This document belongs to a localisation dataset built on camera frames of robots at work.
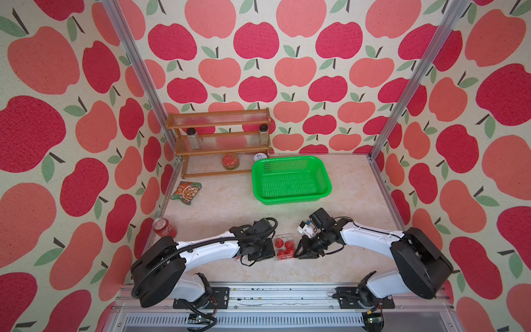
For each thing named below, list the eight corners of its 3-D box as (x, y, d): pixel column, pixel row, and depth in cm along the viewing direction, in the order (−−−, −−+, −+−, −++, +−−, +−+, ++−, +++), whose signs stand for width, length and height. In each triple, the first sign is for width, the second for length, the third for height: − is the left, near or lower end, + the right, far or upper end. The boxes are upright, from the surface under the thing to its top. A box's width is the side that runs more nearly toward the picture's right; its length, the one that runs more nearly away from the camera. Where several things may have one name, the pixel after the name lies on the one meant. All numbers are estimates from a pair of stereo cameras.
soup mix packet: (172, 199, 104) (170, 196, 102) (185, 182, 111) (183, 178, 109) (189, 204, 102) (187, 201, 100) (201, 186, 109) (200, 183, 107)
